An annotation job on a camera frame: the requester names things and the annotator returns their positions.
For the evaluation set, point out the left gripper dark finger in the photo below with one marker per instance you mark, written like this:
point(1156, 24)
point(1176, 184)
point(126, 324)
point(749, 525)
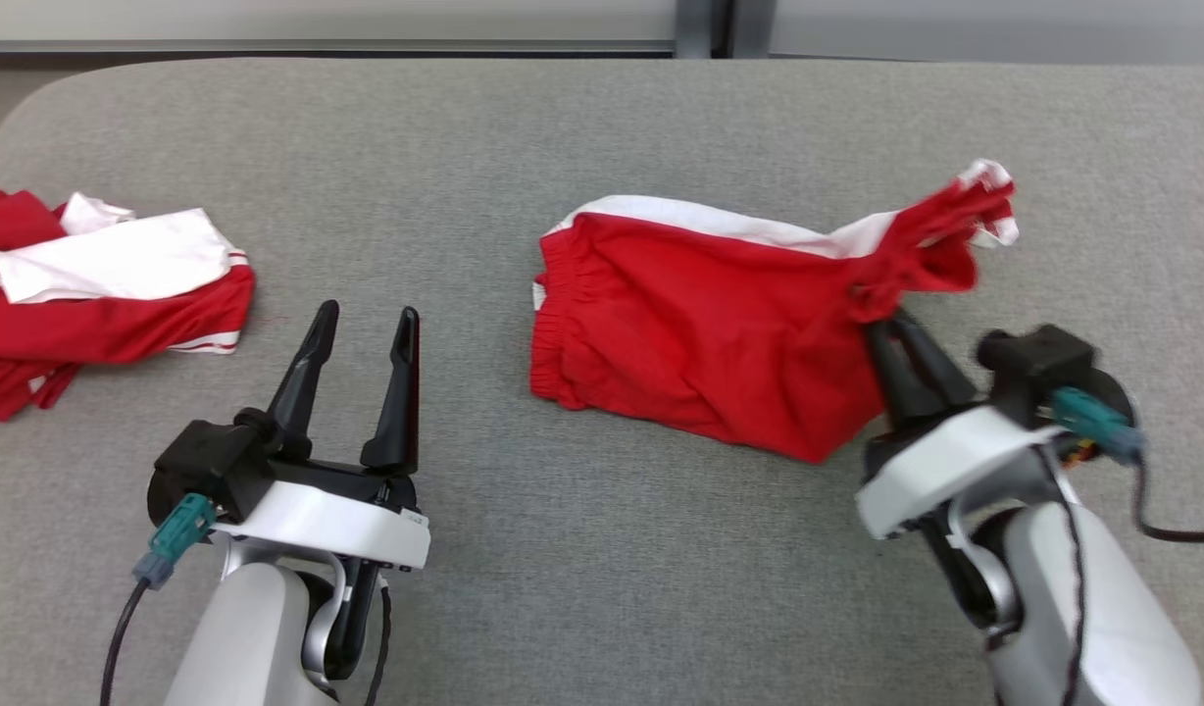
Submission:
point(401, 402)
point(303, 392)

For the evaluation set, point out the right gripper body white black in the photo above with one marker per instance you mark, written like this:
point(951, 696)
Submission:
point(935, 461)

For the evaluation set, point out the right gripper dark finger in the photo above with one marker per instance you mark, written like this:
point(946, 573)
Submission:
point(940, 378)
point(896, 387)

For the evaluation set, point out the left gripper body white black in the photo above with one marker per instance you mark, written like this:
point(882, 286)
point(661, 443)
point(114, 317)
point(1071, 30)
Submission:
point(327, 520)

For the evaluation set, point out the red shorts white side stripe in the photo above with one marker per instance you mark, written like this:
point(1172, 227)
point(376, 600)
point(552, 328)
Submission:
point(710, 324)

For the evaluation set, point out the red white sports jersey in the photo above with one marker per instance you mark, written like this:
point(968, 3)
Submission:
point(122, 314)

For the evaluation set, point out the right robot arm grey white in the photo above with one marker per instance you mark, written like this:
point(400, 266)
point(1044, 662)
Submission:
point(1122, 628)

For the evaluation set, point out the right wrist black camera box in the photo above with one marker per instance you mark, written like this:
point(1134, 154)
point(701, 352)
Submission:
point(1038, 358)

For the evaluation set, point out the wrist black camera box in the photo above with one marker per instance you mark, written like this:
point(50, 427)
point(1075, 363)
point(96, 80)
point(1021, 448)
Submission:
point(210, 456)
point(1038, 358)

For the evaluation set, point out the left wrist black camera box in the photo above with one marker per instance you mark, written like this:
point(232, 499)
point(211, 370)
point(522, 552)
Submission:
point(210, 456)

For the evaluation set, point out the left camera teal connector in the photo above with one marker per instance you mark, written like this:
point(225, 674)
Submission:
point(175, 534)

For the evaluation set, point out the camera teal connector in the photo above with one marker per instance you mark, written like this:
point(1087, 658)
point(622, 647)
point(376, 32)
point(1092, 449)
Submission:
point(175, 534)
point(1097, 422)

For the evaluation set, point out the right camera teal connector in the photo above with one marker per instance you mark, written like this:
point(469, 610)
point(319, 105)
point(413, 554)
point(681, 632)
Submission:
point(1097, 422)

